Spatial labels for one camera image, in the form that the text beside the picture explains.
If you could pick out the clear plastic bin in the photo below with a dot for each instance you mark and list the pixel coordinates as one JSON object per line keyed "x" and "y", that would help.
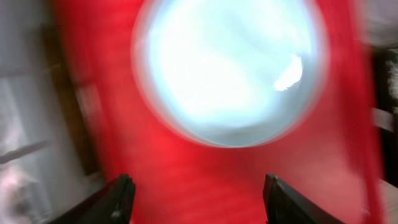
{"x": 379, "y": 21}

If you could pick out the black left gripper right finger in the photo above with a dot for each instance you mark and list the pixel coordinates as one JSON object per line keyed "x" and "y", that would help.
{"x": 285, "y": 205}

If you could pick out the light blue plate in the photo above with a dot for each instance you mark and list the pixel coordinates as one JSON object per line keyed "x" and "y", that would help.
{"x": 230, "y": 74}

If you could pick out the red plastic tray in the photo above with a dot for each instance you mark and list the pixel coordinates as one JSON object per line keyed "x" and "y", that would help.
{"x": 332, "y": 156}

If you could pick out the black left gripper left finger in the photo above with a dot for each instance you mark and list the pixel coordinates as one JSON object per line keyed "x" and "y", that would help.
{"x": 111, "y": 205}

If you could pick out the grey dishwasher rack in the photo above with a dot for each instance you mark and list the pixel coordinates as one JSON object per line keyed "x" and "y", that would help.
{"x": 48, "y": 164}

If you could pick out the black waste tray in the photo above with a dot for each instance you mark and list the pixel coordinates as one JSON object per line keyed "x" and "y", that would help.
{"x": 384, "y": 62}

